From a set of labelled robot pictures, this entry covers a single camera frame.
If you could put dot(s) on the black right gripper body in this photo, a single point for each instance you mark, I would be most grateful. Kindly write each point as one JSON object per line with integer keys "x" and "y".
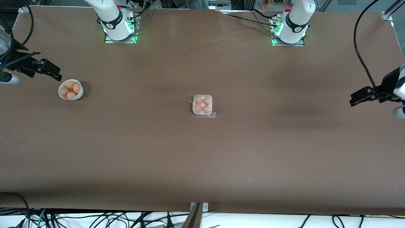
{"x": 15, "y": 62}

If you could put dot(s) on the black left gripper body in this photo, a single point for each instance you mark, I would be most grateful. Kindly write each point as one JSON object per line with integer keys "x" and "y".
{"x": 386, "y": 85}

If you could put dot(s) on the brown egg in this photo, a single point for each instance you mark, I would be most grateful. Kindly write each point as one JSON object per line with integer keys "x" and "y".
{"x": 64, "y": 91}
{"x": 69, "y": 85}
{"x": 71, "y": 95}
{"x": 77, "y": 88}
{"x": 198, "y": 100}
{"x": 198, "y": 108}
{"x": 207, "y": 109}
{"x": 207, "y": 101}

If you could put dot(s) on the clear plastic egg box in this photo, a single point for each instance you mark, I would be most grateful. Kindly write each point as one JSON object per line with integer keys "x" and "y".
{"x": 202, "y": 106}

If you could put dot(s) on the white round bowl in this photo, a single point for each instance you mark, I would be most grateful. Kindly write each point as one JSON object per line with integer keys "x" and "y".
{"x": 77, "y": 95}

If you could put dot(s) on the person in grey trousers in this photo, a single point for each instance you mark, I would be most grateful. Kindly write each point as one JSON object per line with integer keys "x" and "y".
{"x": 197, "y": 3}

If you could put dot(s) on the dark metal bar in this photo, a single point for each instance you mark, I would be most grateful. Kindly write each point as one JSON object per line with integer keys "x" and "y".
{"x": 193, "y": 218}

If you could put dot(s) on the aluminium profile rail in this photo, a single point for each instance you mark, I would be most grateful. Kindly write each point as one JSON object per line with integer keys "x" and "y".
{"x": 389, "y": 12}

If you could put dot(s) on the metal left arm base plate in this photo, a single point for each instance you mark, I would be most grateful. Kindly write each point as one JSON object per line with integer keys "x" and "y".
{"x": 302, "y": 43}

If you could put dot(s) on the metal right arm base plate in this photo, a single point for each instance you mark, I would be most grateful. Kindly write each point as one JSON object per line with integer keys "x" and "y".
{"x": 134, "y": 38}

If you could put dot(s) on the silver metal bracket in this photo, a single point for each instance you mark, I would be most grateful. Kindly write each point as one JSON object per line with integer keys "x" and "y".
{"x": 205, "y": 207}

